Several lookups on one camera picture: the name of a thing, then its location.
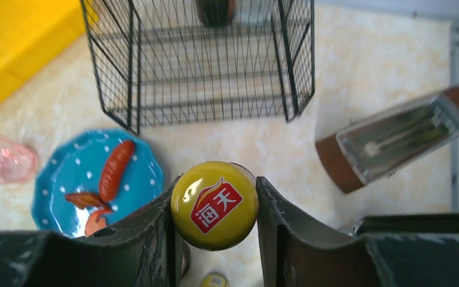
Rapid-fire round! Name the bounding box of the black wire rack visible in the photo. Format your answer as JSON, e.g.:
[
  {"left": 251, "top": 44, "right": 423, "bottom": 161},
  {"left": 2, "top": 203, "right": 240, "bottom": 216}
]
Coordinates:
[{"left": 82, "top": 1, "right": 315, "bottom": 134}]

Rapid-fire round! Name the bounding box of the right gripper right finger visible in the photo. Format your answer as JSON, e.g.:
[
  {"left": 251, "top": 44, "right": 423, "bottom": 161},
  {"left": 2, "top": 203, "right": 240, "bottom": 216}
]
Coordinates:
[{"left": 256, "top": 177, "right": 459, "bottom": 286}]

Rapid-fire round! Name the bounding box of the red sausage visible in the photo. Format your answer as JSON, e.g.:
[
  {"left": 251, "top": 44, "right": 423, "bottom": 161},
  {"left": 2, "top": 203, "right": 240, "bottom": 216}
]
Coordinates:
[{"left": 99, "top": 140, "right": 135, "bottom": 201}]

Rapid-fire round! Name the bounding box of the brown metronome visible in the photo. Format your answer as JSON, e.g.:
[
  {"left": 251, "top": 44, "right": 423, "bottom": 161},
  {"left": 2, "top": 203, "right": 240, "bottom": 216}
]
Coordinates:
[{"left": 316, "top": 86, "right": 459, "bottom": 194}]

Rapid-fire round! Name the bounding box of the yellow plastic tray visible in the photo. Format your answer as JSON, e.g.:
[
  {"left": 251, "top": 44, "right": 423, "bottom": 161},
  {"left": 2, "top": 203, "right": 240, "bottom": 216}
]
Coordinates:
[{"left": 0, "top": 1, "right": 92, "bottom": 104}]

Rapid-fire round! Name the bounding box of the blue dotted plate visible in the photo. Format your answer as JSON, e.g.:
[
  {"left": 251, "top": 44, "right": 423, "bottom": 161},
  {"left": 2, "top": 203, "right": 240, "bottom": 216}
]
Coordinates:
[{"left": 31, "top": 129, "right": 164, "bottom": 238}]

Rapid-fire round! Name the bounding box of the sliced sausage piece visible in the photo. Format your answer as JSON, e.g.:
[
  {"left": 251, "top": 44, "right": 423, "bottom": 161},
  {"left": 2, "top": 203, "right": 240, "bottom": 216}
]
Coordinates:
[{"left": 65, "top": 192, "right": 113, "bottom": 237}]

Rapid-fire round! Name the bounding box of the black cap dark bottle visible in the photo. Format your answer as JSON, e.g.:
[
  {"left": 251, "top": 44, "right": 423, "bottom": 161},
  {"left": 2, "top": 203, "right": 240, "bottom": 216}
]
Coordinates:
[{"left": 194, "top": 0, "right": 237, "bottom": 28}]

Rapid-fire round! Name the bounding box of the black poker chip case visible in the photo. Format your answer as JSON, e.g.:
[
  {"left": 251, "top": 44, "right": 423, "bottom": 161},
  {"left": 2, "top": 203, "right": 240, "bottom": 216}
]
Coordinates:
[{"left": 351, "top": 213, "right": 459, "bottom": 236}]

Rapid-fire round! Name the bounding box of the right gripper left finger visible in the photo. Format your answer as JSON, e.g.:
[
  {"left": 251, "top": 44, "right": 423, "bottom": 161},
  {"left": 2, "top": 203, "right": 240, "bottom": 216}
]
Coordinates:
[{"left": 0, "top": 188, "right": 182, "bottom": 286}]

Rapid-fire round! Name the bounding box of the yellow cap sauce bottle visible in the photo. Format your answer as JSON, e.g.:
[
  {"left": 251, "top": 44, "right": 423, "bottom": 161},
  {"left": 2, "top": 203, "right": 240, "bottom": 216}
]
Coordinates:
[{"left": 170, "top": 161, "right": 259, "bottom": 251}]

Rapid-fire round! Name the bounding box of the small yellow oil bottle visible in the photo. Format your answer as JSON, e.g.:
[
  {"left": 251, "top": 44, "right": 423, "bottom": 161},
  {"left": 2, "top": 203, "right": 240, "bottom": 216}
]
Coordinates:
[{"left": 200, "top": 273, "right": 230, "bottom": 287}]

